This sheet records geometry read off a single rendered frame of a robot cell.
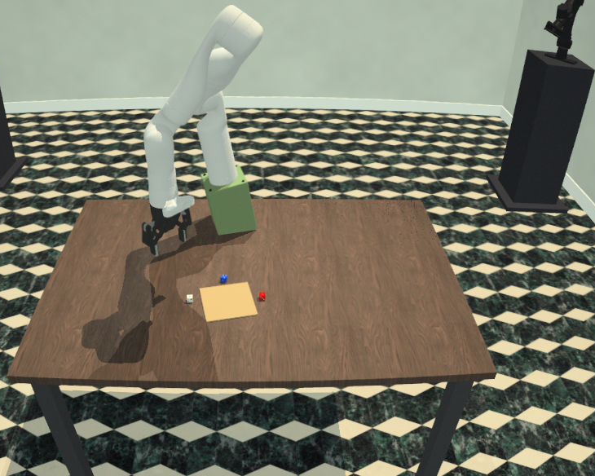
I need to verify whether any pale yellow mat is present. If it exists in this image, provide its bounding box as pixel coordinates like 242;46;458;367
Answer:
200;282;258;323

